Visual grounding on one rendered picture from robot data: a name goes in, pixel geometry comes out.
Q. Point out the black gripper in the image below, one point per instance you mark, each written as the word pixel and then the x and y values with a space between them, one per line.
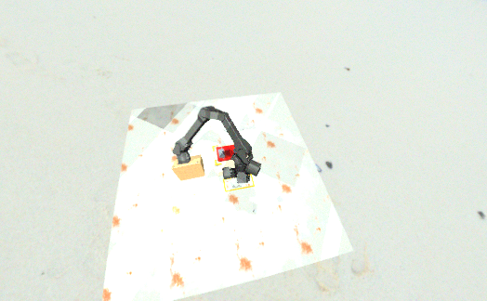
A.
pixel 230 172

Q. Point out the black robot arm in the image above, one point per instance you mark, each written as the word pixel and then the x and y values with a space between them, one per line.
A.
pixel 242 147

